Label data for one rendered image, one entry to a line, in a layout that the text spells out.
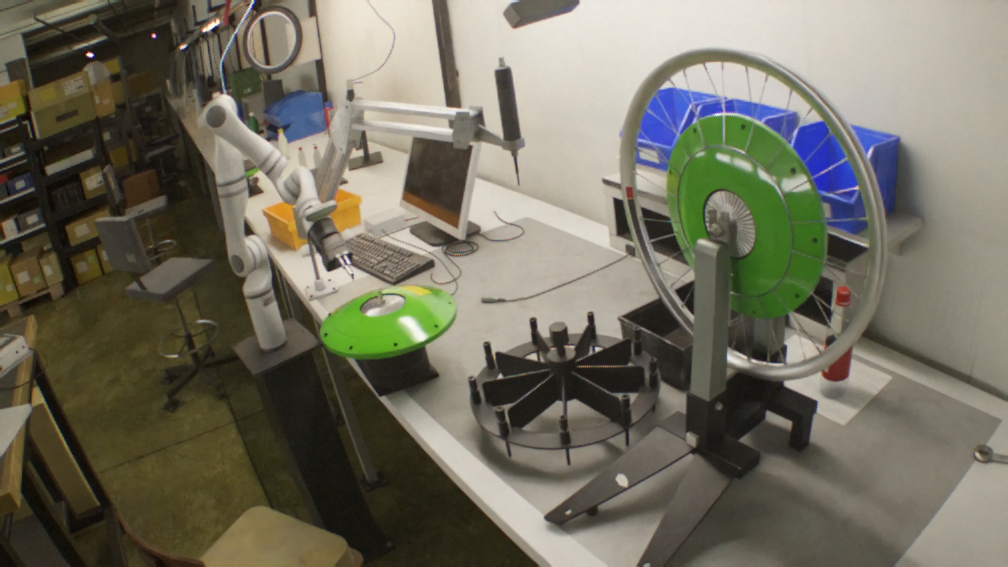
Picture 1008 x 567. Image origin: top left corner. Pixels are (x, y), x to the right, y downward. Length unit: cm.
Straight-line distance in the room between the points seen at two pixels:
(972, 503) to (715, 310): 61
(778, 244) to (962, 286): 64
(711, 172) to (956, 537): 73
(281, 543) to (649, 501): 92
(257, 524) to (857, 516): 138
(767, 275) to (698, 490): 34
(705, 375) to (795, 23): 86
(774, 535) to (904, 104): 89
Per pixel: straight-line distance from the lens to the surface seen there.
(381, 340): 145
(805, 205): 96
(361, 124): 179
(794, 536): 112
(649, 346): 148
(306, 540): 170
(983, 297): 150
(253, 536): 177
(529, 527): 117
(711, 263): 100
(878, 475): 125
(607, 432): 125
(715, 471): 111
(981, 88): 139
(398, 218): 253
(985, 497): 126
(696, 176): 105
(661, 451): 117
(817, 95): 93
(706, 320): 104
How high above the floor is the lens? 173
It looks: 24 degrees down
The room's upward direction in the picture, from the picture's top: 8 degrees counter-clockwise
